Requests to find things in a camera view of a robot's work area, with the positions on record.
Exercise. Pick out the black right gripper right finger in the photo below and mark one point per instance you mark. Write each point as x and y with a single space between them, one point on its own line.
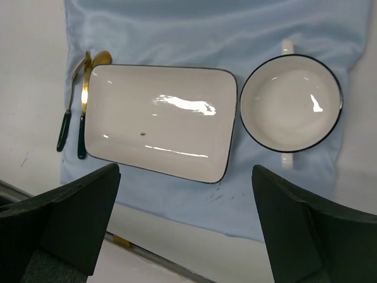
312 239

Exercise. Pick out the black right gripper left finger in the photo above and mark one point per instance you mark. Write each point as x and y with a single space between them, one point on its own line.
57 236

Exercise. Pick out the white rectangular plate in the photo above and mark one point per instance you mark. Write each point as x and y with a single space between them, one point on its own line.
177 121

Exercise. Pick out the gold knife green handle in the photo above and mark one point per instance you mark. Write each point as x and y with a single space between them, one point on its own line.
81 151

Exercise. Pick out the white bowl with handles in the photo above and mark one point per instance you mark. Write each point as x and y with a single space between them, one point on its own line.
290 103

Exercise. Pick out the gold spoon green handle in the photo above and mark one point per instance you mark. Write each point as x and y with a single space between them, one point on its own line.
102 58

